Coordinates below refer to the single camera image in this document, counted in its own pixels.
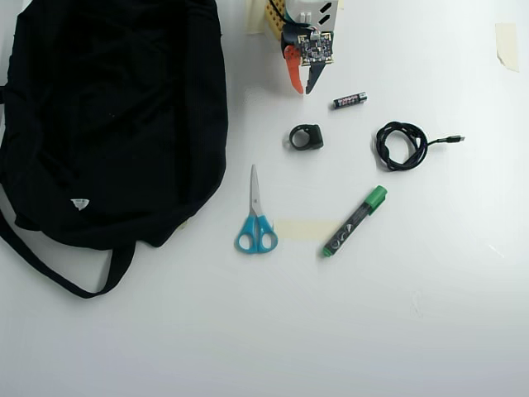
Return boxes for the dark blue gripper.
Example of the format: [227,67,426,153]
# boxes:
[281,23,330,96]

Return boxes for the green marker pen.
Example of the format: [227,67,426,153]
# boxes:
[322,184,388,258]

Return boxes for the black fabric bag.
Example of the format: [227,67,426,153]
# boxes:
[0,0,230,299]

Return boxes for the yellow perforated base piece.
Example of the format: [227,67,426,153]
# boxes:
[263,0,287,42]

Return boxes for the narrow beige masking tape strip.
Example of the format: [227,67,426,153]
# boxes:
[245,0,265,35]

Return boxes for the wide beige masking tape strip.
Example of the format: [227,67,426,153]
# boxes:
[274,219,343,242]

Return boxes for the torn beige masking tape piece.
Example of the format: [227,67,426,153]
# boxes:
[494,22,521,74]

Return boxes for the bare camera circuit board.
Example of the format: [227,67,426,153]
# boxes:
[298,31,335,68]

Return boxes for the black camera cable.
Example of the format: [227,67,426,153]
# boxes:
[270,0,291,26]

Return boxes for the black plastic ring clamp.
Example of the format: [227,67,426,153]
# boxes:
[288,123,324,151]

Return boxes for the coiled black USB cable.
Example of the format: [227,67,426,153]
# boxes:
[374,121,466,173]

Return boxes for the blue handled scissors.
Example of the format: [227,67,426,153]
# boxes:
[235,164,279,254]

